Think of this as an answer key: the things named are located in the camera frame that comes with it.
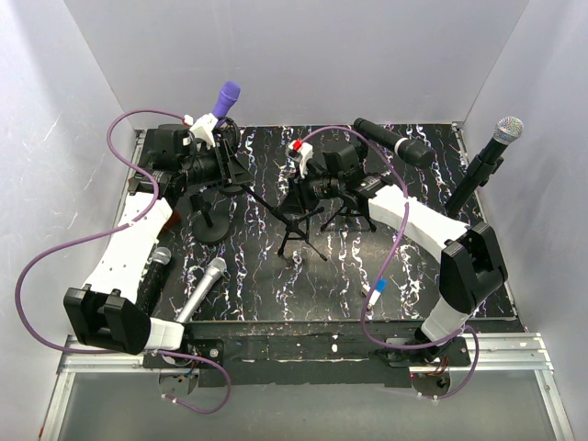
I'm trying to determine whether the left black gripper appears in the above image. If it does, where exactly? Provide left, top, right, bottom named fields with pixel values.
left=180, top=140, right=255, bottom=192

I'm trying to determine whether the small black tripod stand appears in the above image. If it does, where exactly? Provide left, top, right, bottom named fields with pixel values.
left=319, top=137, right=378, bottom=233

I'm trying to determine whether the blue white small card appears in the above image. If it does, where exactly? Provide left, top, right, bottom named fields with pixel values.
left=361, top=278, right=387, bottom=311

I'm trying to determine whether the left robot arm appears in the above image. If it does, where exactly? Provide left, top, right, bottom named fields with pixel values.
left=63, top=116, right=253, bottom=368

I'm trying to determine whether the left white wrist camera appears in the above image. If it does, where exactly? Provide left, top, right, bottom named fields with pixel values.
left=189, top=113, right=219, bottom=148

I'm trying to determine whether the black shotgun microphone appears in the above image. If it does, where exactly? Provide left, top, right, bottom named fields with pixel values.
left=353, top=118, right=435, bottom=169

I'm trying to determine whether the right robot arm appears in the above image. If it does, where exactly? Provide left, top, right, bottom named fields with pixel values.
left=278, top=140, right=508, bottom=366

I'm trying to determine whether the black tripod stand with shockmount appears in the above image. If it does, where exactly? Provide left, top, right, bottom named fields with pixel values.
left=221, top=117, right=326, bottom=260

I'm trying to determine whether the right round-base mic stand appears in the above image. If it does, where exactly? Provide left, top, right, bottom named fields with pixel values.
left=445, top=154, right=503, bottom=219

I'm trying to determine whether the black glitter microphone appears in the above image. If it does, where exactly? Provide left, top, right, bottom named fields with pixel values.
left=136, top=247, right=172, bottom=316

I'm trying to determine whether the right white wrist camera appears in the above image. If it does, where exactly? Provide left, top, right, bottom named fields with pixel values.
left=287, top=140, right=313, bottom=178

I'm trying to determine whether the black microphone silver grille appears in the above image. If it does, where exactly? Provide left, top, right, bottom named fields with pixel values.
left=479, top=116, right=524, bottom=164

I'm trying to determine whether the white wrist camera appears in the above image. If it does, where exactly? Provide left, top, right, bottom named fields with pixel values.
left=189, top=113, right=219, bottom=148
left=287, top=140, right=313, bottom=178

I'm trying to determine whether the aluminium frame rail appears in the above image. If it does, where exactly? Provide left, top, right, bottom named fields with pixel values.
left=40, top=333, right=574, bottom=440

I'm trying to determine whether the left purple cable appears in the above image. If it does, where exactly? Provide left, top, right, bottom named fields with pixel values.
left=15, top=108, right=194, bottom=354

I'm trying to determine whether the black round-base mic stand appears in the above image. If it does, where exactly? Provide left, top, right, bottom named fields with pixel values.
left=189, top=193, right=230, bottom=245

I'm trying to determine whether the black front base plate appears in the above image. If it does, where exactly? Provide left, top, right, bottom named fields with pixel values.
left=141, top=318, right=460, bottom=390

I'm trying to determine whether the brown wooden metronome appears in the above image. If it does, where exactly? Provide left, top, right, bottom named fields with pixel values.
left=163, top=210, right=181, bottom=230

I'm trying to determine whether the purple microphone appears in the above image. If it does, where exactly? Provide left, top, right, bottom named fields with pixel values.
left=212, top=81, right=241, bottom=119

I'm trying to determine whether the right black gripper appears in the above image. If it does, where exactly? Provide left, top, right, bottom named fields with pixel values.
left=277, top=164, right=344, bottom=217

